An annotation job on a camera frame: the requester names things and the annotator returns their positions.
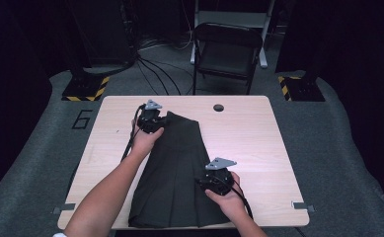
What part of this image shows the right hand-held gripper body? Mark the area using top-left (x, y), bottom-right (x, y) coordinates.
top-left (200, 157), bottom-right (238, 197)

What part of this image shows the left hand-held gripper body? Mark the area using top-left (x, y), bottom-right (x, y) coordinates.
top-left (135, 99), bottom-right (164, 134)

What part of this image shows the black pleated skirt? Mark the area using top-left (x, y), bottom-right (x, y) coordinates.
top-left (127, 111), bottom-right (233, 229)

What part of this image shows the person's left hand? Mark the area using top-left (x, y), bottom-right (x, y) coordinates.
top-left (130, 118), bottom-right (165, 159)

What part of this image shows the person's right hand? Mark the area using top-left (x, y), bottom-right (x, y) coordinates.
top-left (204, 171), bottom-right (248, 222)

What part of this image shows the black folding chair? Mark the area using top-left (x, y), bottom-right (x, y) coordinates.
top-left (191, 22), bottom-right (264, 96)

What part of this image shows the black equipment cabinet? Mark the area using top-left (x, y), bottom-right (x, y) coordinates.
top-left (65, 0), bottom-right (138, 68)

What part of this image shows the white metal stand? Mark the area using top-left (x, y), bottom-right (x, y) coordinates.
top-left (189, 0), bottom-right (276, 69)

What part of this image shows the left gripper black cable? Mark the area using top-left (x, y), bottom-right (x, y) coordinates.
top-left (120, 104), bottom-right (147, 162)

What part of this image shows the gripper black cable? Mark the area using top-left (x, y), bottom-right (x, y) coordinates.
top-left (120, 104), bottom-right (147, 162)
top-left (212, 179), bottom-right (255, 220)

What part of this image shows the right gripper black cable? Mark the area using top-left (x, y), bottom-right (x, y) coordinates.
top-left (212, 179), bottom-right (255, 220)

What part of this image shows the bundle of black floor cables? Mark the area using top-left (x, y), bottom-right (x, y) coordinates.
top-left (134, 33), bottom-right (194, 97)

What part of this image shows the black yellow striped base plate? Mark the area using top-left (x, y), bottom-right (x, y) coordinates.
top-left (60, 75), bottom-right (111, 103)
top-left (276, 75), bottom-right (326, 103)

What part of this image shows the grey table edge bracket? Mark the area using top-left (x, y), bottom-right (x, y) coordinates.
top-left (291, 200), bottom-right (316, 213)
top-left (51, 202), bottom-right (77, 215)

